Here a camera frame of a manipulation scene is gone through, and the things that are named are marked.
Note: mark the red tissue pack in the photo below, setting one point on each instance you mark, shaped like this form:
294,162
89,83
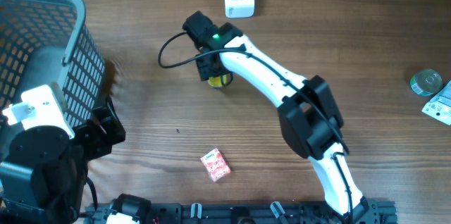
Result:
215,165

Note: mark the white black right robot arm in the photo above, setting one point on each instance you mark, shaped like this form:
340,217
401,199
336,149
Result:
309,117

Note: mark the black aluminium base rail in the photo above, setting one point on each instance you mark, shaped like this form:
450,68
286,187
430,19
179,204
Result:
131,209

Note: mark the yellow lidded jar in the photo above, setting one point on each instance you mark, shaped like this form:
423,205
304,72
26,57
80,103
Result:
218,82

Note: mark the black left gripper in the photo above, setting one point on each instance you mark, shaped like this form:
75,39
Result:
101,144

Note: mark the grey plastic shopping basket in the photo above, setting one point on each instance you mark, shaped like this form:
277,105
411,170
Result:
44,41

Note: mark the silver tin can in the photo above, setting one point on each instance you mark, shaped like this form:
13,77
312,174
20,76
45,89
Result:
426,82

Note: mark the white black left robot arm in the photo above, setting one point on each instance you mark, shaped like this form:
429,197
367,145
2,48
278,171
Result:
45,171

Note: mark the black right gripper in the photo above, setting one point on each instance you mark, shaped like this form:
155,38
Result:
206,71

